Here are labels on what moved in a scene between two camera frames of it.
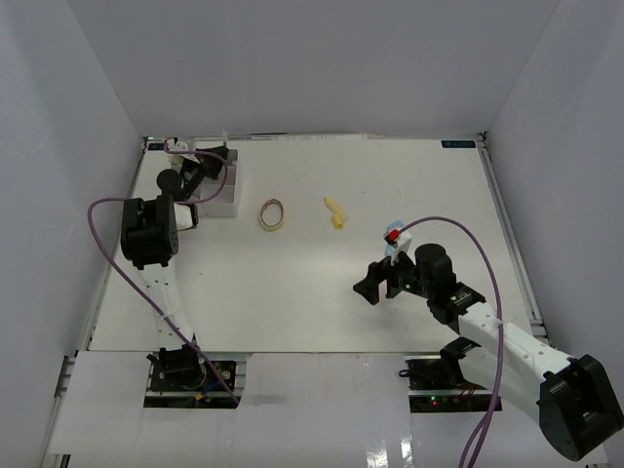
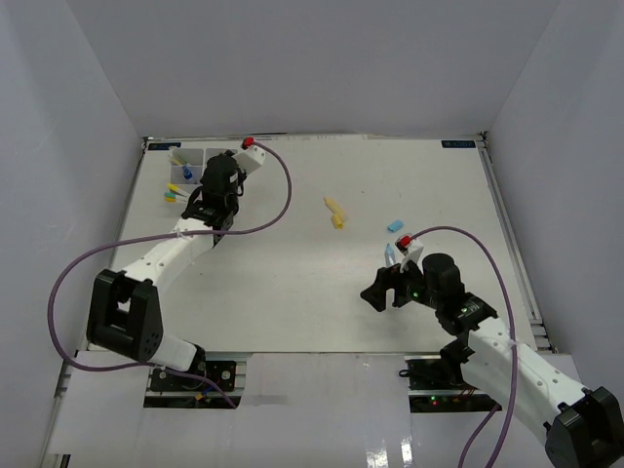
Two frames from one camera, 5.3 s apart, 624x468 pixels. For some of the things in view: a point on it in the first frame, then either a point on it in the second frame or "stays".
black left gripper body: [192, 175] -> [241, 176]
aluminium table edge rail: [532, 307] stays
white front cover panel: [297, 410] stays
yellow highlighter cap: [337, 221] stays
